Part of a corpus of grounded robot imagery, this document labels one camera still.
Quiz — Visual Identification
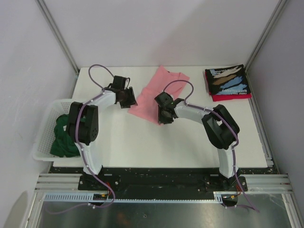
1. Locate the pink t shirt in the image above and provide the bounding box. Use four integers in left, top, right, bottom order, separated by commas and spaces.
128, 66, 190, 124

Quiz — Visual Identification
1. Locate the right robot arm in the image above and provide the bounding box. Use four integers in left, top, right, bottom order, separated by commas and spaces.
158, 101, 240, 190

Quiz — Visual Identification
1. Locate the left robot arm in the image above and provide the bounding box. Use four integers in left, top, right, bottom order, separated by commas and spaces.
66, 87, 137, 190

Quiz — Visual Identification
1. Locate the green t shirt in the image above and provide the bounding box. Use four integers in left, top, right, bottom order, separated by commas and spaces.
50, 114, 80, 158

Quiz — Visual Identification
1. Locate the white perforated plastic basket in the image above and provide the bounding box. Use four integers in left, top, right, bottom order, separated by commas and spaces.
32, 99, 80, 162

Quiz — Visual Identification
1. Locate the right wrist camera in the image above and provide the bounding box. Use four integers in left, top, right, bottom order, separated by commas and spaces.
154, 92, 174, 107

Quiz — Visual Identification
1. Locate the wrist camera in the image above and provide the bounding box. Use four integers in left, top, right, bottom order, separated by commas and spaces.
154, 92, 174, 107
110, 76, 131, 90

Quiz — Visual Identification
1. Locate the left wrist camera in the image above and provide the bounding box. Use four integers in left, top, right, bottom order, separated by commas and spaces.
110, 76, 131, 90

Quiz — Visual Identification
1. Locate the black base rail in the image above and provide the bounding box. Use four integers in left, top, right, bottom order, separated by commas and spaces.
78, 168, 248, 199

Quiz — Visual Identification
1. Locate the white cable duct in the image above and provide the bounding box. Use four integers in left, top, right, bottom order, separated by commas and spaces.
44, 192, 238, 203

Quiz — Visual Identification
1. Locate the left aluminium frame post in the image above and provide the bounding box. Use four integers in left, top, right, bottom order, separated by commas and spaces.
35, 0, 80, 75

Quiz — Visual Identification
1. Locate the aluminium frame post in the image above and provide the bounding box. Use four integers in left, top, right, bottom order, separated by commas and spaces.
35, 0, 80, 75
245, 0, 289, 71

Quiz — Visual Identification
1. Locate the right aluminium frame post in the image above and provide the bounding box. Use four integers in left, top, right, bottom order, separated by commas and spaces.
245, 0, 289, 71

